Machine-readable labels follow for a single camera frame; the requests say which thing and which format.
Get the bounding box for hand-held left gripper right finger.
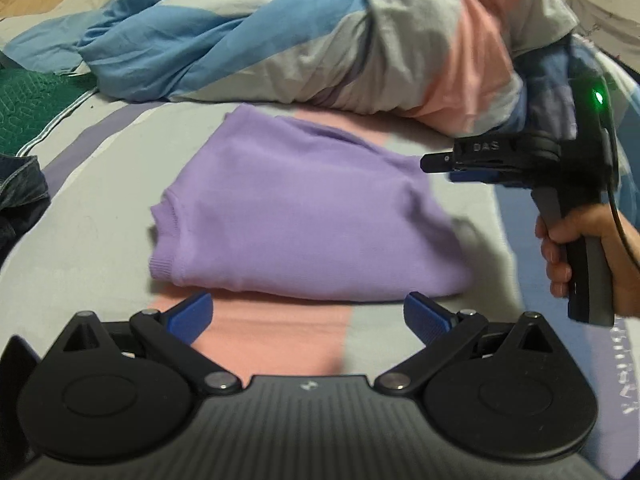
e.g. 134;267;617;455
377;290;567;397

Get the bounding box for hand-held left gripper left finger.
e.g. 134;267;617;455
61;290;244;397

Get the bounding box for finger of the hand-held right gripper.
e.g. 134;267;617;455
420;137;526;175
449;169;533;187

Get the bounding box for purple sweatshirt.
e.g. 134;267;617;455
149;104;476;302

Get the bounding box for person's right hand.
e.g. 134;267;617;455
534;205;640;318

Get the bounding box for striped duvet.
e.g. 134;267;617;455
75;0;608;136

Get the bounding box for blue jeans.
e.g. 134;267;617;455
0;154;52;261

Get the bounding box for green quilted mat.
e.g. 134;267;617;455
0;67;98;158

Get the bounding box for striped pillow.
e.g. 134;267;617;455
0;0;166;77

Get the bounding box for black cable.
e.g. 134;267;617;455
597;105;640;273

